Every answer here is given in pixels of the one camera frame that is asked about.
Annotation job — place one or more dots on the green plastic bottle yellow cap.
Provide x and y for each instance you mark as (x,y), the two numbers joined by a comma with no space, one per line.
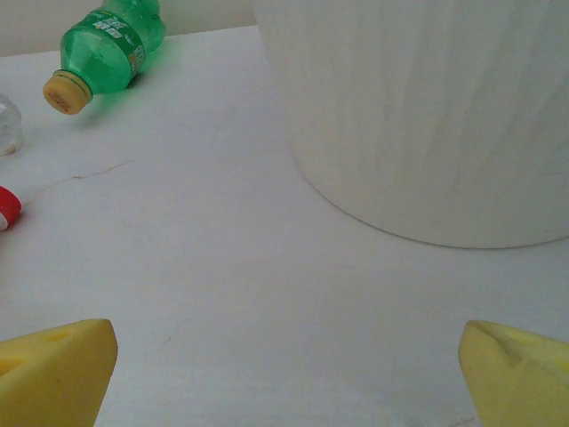
(102,58)

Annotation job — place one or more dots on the white ribbed plastic bin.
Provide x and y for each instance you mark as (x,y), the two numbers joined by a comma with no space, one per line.
(422,111)

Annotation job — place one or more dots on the clear bottle white red label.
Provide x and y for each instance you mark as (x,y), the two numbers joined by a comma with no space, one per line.
(8,202)

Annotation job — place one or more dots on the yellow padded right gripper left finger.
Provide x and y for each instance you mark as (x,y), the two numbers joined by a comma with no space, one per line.
(49,378)

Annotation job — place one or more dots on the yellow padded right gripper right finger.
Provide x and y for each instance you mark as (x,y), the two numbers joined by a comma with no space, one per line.
(524,382)

